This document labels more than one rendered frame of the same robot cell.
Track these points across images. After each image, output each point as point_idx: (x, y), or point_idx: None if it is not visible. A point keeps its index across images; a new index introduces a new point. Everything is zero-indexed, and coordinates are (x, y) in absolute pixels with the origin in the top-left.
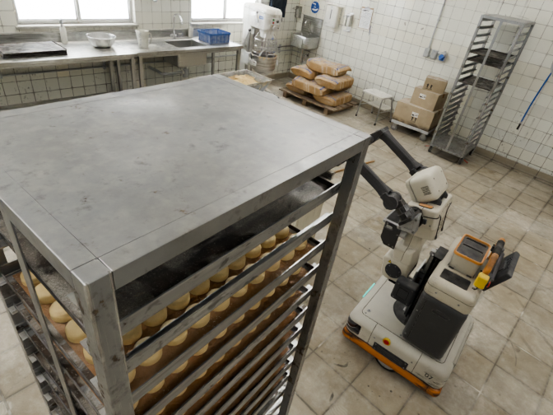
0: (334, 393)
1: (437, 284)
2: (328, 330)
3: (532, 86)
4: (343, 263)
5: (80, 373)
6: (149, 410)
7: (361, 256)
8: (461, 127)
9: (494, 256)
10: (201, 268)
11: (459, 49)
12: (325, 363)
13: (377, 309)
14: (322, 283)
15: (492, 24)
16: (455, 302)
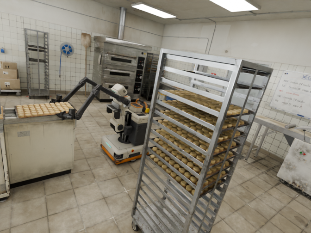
0: (137, 177)
1: (141, 118)
2: (110, 168)
3: (55, 59)
4: (77, 150)
5: (247, 113)
6: (242, 119)
7: (77, 144)
8: (33, 83)
9: (145, 102)
10: (239, 80)
11: (10, 45)
12: (124, 175)
13: (119, 145)
14: None
15: (25, 33)
16: (146, 120)
